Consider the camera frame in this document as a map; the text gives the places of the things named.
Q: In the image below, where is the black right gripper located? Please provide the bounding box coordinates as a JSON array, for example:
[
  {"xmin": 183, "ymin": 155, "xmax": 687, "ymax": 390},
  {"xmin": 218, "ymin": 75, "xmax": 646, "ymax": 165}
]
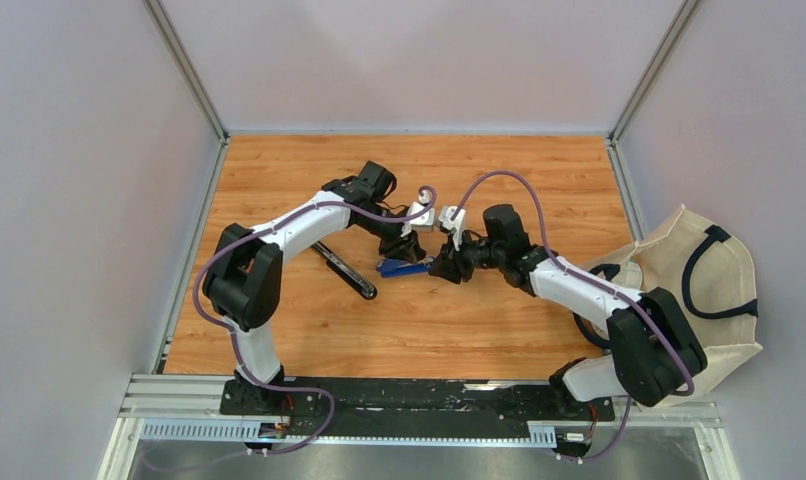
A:
[{"xmin": 428, "ymin": 227, "xmax": 505, "ymax": 285}]

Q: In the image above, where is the blue stapler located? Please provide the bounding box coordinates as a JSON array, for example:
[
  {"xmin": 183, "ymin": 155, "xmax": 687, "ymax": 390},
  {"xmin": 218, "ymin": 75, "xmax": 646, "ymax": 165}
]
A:
[{"xmin": 376, "ymin": 256, "xmax": 434, "ymax": 278}]

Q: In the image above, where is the black stapler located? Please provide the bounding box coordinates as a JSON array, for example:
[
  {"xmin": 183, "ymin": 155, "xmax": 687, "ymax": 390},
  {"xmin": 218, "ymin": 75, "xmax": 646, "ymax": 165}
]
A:
[{"xmin": 311, "ymin": 242, "xmax": 378, "ymax": 300}]

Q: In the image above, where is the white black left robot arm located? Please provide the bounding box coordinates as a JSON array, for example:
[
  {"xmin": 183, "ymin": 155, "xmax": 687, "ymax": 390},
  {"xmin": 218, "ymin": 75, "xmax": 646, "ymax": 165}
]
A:
[{"xmin": 193, "ymin": 161, "xmax": 437, "ymax": 415}]

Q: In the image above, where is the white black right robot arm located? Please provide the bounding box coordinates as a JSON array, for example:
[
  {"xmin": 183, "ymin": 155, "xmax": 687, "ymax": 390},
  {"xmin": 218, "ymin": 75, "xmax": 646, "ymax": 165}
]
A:
[{"xmin": 429, "ymin": 204, "xmax": 708, "ymax": 419}]

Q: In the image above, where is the beige tote bag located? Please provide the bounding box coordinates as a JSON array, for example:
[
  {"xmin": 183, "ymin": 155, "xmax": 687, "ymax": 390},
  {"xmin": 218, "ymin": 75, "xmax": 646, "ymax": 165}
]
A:
[{"xmin": 579, "ymin": 205, "xmax": 763, "ymax": 400}]

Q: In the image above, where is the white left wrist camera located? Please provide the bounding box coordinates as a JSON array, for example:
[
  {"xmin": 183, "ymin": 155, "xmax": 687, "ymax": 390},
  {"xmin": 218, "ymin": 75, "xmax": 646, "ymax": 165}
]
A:
[{"xmin": 401, "ymin": 190, "xmax": 436, "ymax": 237}]

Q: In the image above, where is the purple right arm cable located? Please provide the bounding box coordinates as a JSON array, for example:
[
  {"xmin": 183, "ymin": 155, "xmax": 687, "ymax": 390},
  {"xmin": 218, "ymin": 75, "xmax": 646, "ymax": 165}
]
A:
[{"xmin": 450, "ymin": 170, "xmax": 697, "ymax": 463}]

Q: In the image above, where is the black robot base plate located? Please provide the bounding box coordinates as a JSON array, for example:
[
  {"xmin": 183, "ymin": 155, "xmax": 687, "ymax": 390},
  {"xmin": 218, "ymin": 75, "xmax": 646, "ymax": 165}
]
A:
[{"xmin": 219, "ymin": 376, "xmax": 615, "ymax": 440}]

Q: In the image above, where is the aluminium frame rail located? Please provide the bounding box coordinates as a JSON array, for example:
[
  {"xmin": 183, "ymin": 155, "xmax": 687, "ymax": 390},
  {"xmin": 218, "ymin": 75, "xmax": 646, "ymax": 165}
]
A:
[{"xmin": 120, "ymin": 375, "xmax": 723, "ymax": 448}]

